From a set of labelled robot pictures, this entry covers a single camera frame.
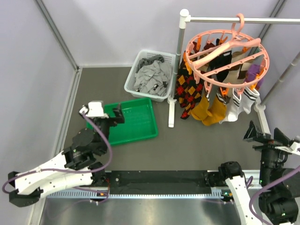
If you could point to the black argyle sock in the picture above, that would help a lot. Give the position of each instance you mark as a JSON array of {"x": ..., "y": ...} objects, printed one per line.
[{"x": 187, "y": 91}]

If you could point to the black white striped sock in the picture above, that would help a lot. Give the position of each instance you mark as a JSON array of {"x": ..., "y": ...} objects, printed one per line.
[{"x": 221, "y": 61}]

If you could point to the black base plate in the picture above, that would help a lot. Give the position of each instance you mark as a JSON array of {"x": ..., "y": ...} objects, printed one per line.
[{"x": 160, "y": 182}]

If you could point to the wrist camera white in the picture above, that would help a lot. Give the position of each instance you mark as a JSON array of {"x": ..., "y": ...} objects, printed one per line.
[
  {"x": 293, "y": 148},
  {"x": 94, "y": 109}
]

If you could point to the white plastic laundry basket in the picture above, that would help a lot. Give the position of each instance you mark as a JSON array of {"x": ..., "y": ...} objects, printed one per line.
[{"x": 128, "y": 87}]

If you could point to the pink round clip hanger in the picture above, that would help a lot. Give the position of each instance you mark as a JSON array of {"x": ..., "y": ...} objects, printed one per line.
[{"x": 197, "y": 60}]

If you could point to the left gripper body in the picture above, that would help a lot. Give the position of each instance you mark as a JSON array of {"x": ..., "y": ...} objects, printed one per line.
[{"x": 104, "y": 126}]

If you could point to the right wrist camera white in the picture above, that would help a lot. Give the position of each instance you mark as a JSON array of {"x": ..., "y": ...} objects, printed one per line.
[{"x": 293, "y": 148}]

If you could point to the orange brown striped sock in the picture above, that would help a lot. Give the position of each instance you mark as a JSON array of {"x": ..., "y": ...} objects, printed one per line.
[
  {"x": 217, "y": 110},
  {"x": 201, "y": 111}
]

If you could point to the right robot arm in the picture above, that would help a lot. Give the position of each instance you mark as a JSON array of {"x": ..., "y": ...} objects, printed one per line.
[{"x": 275, "y": 203}]

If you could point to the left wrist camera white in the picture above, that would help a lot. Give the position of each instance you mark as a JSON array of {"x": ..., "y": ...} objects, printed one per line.
[{"x": 94, "y": 109}]

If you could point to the white metal clothes rack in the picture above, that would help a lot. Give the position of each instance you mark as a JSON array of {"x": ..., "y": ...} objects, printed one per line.
[{"x": 237, "y": 25}]

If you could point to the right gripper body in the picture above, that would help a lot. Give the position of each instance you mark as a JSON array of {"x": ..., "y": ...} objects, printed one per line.
[{"x": 268, "y": 141}]

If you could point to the grey clothes pile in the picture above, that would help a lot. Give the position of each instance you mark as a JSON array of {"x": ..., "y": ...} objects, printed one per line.
[{"x": 153, "y": 76}]

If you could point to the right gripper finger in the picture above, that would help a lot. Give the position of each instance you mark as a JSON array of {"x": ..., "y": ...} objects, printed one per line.
[
  {"x": 253, "y": 134},
  {"x": 280, "y": 137}
]

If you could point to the orange clothes clip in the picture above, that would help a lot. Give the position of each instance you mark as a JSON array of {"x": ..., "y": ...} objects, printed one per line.
[{"x": 223, "y": 91}]

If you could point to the grey slotted cable duct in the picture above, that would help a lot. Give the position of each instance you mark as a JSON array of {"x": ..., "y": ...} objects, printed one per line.
[{"x": 79, "y": 194}]

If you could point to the green plastic tray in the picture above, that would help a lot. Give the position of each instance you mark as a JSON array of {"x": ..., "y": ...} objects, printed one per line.
[{"x": 140, "y": 123}]

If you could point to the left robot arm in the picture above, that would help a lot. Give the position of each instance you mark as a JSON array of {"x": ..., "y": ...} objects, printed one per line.
[{"x": 81, "y": 164}]

